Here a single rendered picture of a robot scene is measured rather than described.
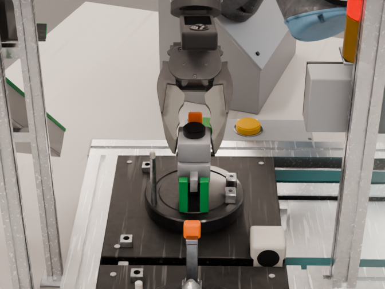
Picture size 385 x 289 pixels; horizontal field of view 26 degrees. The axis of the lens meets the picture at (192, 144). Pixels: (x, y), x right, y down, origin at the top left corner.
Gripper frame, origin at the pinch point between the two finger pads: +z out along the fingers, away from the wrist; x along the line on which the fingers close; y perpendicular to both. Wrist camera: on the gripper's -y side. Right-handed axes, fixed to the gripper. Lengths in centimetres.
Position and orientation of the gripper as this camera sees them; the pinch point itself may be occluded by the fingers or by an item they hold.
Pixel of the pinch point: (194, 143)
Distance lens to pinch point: 112.2
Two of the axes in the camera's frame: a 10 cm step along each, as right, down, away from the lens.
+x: -10.0, -0.1, 0.1
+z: -0.1, 9.9, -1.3
